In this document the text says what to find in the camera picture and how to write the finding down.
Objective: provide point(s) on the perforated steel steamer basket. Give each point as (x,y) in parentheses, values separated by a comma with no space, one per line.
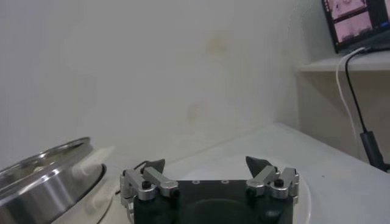
(45,194)

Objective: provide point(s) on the white round plate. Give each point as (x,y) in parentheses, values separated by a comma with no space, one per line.
(304,201)

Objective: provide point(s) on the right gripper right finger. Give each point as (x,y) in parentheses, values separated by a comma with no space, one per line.
(265,181)

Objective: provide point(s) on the white side table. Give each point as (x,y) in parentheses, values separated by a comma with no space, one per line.
(323,100)

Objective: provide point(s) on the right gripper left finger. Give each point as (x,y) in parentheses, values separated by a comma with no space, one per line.
(158,182)

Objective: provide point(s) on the black open laptop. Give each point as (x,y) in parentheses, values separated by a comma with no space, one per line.
(350,18)

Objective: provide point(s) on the white electric cooker pot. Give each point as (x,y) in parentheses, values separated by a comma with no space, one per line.
(91,161)

